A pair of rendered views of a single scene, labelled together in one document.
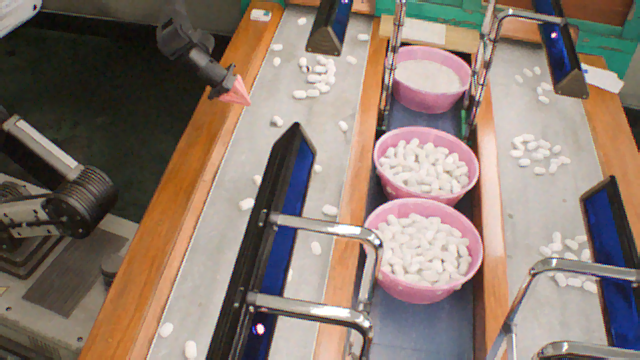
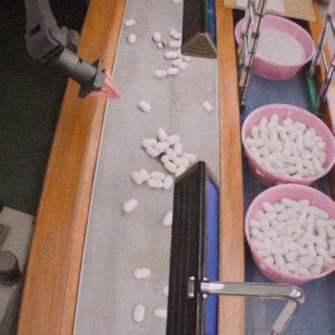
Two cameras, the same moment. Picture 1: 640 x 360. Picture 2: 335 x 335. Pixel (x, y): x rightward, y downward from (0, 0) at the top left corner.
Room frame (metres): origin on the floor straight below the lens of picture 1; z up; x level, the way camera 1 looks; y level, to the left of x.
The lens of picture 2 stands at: (0.30, 0.18, 1.86)
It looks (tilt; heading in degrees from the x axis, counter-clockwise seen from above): 51 degrees down; 351
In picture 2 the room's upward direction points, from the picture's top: 8 degrees clockwise
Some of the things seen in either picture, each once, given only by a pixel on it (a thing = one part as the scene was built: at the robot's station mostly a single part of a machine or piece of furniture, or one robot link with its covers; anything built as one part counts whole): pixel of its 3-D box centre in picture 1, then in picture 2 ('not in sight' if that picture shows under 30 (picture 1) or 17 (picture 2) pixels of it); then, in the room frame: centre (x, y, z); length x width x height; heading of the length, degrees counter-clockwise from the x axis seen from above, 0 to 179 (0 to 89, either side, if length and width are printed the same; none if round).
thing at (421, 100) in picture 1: (426, 81); (272, 48); (1.73, -0.32, 0.72); 0.27 x 0.27 x 0.10
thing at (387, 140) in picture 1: (423, 173); (286, 151); (1.29, -0.28, 0.72); 0.27 x 0.27 x 0.10
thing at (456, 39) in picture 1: (429, 33); (268, 1); (1.95, -0.34, 0.77); 0.33 x 0.15 x 0.01; 85
